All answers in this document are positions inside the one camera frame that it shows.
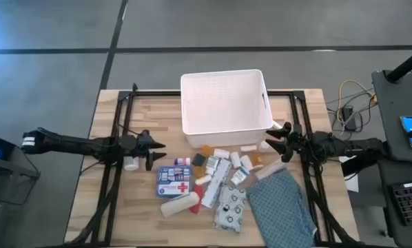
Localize white paper sheet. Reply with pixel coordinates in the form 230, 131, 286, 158
338, 156, 360, 194

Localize yellow cable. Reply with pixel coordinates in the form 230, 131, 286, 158
336, 79, 378, 123

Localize black metal rig frame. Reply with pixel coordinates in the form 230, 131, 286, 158
71, 82, 365, 248

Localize beige elastic bandage roll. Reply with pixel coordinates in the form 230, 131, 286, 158
160, 191, 200, 218

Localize white perforated plastic basket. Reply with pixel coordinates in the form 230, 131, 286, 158
180, 68, 274, 149

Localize black pole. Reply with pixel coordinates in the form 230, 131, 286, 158
386, 45, 412, 84

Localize white bottle blue label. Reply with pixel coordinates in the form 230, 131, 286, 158
230, 166, 250, 186

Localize black power adapter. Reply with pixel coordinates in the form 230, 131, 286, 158
341, 105, 358, 132

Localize black side desk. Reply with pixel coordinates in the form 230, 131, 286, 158
371, 70, 412, 248

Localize white gauze pack blue crosses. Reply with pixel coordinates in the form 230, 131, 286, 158
212, 185, 247, 234

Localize blue first aid kit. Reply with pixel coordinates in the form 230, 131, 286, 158
156, 165, 194, 199

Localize grey medicine box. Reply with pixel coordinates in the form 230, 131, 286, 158
205, 155, 221, 175

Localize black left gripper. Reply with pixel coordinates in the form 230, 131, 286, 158
118, 129, 168, 172

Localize beige wrapped bandage pack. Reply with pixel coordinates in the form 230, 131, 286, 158
254, 159, 287, 180

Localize teal patterned cloth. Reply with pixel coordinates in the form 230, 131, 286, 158
246, 168, 319, 248

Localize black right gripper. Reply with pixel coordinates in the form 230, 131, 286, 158
264, 121, 326, 163

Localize small white gauze roll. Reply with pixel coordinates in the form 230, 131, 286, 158
194, 174, 212, 186

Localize orange pill bottle white cap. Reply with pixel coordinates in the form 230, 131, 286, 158
250, 152, 265, 170

